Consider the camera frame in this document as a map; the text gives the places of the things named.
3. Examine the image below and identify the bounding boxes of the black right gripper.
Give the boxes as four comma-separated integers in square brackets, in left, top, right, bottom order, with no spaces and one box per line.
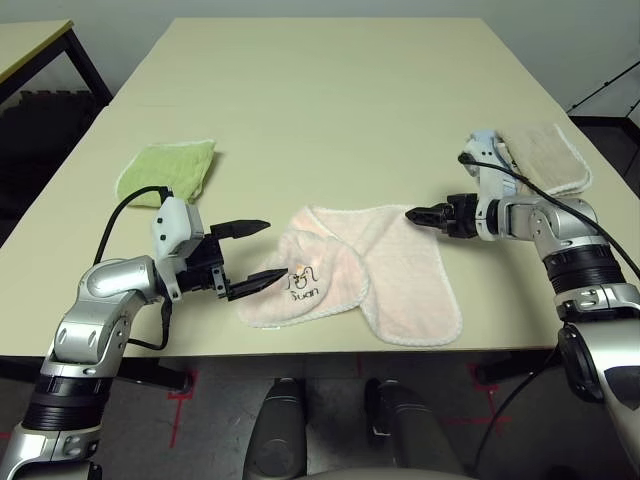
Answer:
[405,193,484,242]

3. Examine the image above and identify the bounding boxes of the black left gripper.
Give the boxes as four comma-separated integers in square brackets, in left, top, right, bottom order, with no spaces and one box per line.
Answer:
[175,218,290,301]

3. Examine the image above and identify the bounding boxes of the pink towel with print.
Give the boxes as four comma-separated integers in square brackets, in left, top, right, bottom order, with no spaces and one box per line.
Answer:
[237,203,464,348]

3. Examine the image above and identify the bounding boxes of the green folded towel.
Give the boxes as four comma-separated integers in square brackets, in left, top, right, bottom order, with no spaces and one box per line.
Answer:
[114,139,217,210]

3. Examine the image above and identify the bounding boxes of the beige folded towel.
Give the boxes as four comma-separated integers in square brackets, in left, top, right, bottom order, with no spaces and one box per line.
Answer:
[494,122,593,197]

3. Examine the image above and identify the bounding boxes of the black table foot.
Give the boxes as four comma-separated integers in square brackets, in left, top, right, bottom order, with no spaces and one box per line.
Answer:
[117,357,196,392]
[477,349,564,386]

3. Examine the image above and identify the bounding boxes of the grey robot left leg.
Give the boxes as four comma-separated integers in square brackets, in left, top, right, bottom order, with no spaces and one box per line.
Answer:
[242,377,309,480]

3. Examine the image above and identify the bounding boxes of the grey robot leg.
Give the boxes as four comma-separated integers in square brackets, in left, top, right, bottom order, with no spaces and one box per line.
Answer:
[242,377,309,480]
[364,377,471,480]

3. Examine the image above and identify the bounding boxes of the grey robot right leg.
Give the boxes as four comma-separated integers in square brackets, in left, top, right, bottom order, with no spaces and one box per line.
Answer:
[364,377,471,480]

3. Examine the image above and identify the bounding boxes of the black tripod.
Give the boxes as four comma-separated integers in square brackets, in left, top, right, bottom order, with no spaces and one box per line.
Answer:
[567,64,640,119]

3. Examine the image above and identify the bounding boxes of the black foam floor mat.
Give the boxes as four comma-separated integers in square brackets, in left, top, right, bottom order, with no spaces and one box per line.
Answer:
[0,89,99,219]

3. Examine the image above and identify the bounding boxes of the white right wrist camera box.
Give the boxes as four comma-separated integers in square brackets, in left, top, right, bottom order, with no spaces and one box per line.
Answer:
[459,130,526,241]

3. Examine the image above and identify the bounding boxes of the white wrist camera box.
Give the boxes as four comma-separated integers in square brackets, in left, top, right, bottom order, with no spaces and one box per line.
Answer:
[459,130,526,241]
[151,196,206,301]

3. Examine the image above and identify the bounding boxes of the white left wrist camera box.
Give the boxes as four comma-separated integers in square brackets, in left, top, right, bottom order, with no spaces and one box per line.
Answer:
[151,196,206,301]

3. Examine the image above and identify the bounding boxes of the wooden side table black frame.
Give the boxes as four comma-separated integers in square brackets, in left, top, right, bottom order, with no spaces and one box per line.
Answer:
[0,19,114,151]

